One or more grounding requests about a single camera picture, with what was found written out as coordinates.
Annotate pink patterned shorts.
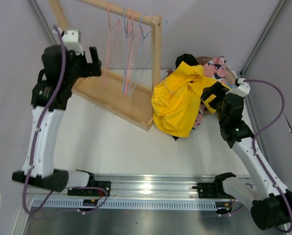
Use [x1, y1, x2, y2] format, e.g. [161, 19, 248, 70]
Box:
[193, 56, 226, 129]

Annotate yellow shorts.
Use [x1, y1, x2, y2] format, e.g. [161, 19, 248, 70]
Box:
[151, 62, 228, 138]

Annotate black shorts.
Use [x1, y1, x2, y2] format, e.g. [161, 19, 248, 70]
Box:
[175, 53, 202, 130]

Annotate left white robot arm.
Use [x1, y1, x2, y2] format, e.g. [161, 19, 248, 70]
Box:
[12, 45, 102, 196]

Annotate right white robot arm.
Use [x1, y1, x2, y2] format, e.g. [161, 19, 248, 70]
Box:
[201, 78, 292, 234]

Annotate pink translucent plastic basin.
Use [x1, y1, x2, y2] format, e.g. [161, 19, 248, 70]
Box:
[195, 56, 238, 89]

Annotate wooden clothes rack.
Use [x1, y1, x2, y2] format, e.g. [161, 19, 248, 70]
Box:
[49, 0, 163, 132]

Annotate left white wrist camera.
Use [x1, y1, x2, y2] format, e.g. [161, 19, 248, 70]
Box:
[53, 24, 85, 55]

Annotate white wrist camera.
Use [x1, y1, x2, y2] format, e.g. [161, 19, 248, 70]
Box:
[53, 24, 85, 55]
[226, 78, 250, 98]

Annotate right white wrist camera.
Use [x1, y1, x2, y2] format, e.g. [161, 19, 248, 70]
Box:
[226, 78, 250, 98]

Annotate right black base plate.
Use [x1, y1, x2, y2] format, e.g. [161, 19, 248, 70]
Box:
[192, 183, 230, 199]

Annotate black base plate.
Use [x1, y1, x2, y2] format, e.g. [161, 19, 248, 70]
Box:
[67, 181, 112, 197]
[192, 183, 230, 199]

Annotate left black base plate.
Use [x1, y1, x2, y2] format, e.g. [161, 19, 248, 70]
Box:
[67, 181, 112, 197]

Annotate aluminium mounting rail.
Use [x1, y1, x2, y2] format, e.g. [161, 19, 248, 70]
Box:
[22, 174, 289, 201]

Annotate slotted cable duct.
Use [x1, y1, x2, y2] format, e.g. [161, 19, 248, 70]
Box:
[44, 198, 229, 211]

